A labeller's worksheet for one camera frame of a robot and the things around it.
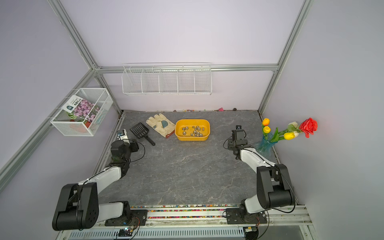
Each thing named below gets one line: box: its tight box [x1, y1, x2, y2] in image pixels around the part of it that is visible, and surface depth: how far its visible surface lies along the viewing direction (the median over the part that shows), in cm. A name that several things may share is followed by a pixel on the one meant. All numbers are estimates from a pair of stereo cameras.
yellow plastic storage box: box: [175, 119, 211, 141], surface depth 110 cm
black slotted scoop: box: [129, 122, 156, 146], surface depth 111 cm
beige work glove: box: [145, 113, 176, 139], surface depth 114 cm
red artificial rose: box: [299, 117, 318, 139], surface depth 63 cm
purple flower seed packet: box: [61, 94, 101, 123], surface depth 75 cm
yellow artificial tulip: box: [263, 126, 271, 134], surface depth 72 cm
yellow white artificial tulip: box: [283, 131, 299, 140], surface depth 71 cm
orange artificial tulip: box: [262, 118, 270, 126], surface depth 75 cm
